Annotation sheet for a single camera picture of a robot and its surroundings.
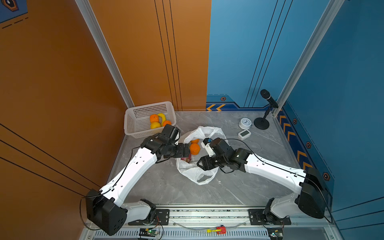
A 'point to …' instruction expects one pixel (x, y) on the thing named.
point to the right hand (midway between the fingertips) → (199, 162)
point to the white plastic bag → (190, 170)
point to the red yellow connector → (219, 230)
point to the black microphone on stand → (262, 123)
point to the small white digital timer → (244, 134)
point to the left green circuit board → (151, 232)
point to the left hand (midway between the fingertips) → (183, 150)
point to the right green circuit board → (275, 233)
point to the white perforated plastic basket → (149, 120)
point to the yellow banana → (163, 117)
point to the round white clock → (245, 123)
